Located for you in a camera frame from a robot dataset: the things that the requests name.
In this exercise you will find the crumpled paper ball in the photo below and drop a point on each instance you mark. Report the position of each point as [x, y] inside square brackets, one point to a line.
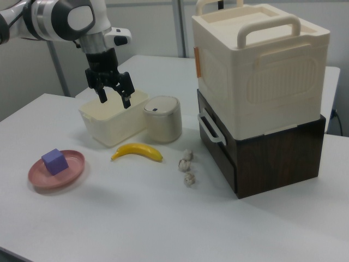
[187, 155]
[190, 179]
[183, 165]

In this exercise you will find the cream small lidded trash can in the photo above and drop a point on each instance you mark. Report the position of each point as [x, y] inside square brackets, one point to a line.
[163, 120]

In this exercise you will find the yellow banana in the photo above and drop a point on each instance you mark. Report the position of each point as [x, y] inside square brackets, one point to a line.
[139, 150]

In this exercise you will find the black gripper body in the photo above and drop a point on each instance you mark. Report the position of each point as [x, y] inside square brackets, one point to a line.
[102, 65]

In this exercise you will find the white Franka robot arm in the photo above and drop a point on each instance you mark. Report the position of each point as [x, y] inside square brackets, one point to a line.
[51, 16]

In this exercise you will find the pink plate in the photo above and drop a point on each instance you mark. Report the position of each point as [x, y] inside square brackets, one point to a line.
[64, 174]

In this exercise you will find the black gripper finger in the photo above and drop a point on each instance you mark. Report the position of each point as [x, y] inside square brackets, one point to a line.
[101, 94]
[126, 90]

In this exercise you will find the purple cube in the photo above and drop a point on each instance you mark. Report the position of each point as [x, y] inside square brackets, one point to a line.
[55, 161]

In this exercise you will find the cream plastic storage box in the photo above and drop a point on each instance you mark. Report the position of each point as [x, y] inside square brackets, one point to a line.
[261, 68]

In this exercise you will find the dark wood drawer box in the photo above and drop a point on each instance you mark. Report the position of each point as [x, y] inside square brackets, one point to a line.
[272, 158]

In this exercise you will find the cream rectangular plastic bin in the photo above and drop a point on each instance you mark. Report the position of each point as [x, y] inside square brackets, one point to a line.
[114, 122]

